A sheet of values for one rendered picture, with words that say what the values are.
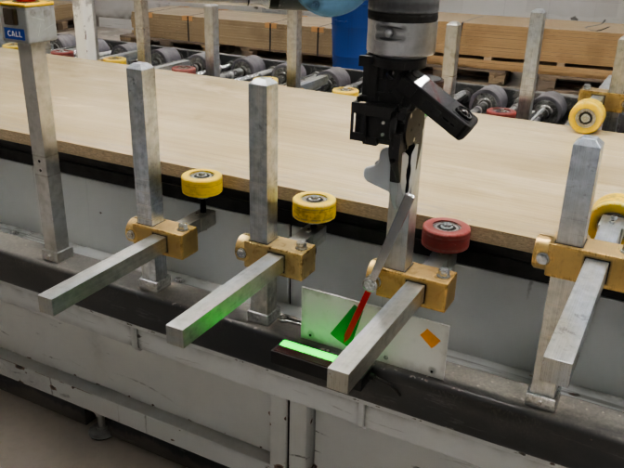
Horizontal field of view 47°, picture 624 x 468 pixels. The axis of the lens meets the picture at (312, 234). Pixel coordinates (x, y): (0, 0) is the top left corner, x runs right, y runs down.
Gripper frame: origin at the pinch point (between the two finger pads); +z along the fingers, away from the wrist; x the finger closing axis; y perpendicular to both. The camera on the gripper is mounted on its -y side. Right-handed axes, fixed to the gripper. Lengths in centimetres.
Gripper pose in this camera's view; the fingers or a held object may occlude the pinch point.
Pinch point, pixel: (402, 200)
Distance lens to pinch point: 103.3
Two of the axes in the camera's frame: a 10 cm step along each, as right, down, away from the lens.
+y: -8.9, -2.1, 4.1
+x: -4.6, 3.4, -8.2
